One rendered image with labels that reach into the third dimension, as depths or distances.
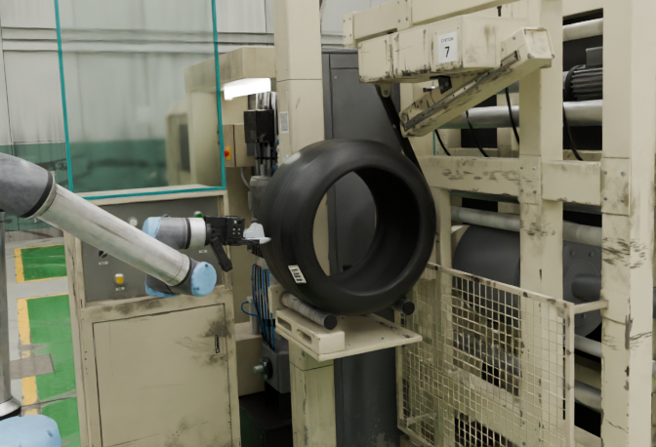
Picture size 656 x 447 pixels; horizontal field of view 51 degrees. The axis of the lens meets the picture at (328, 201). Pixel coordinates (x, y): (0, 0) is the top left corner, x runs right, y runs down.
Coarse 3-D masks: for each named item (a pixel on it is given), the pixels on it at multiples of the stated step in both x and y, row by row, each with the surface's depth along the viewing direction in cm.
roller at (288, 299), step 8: (288, 296) 232; (288, 304) 230; (296, 304) 225; (304, 304) 221; (304, 312) 218; (312, 312) 213; (320, 312) 210; (312, 320) 214; (320, 320) 207; (328, 320) 205; (336, 320) 206; (328, 328) 205
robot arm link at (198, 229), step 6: (192, 222) 193; (198, 222) 194; (204, 222) 195; (192, 228) 192; (198, 228) 192; (204, 228) 193; (192, 234) 191; (198, 234) 192; (204, 234) 193; (192, 240) 192; (198, 240) 192; (204, 240) 193; (192, 246) 193; (198, 246) 194
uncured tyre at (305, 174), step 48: (336, 144) 207; (384, 144) 212; (288, 192) 201; (384, 192) 240; (288, 240) 199; (384, 240) 242; (432, 240) 219; (288, 288) 215; (336, 288) 205; (384, 288) 213
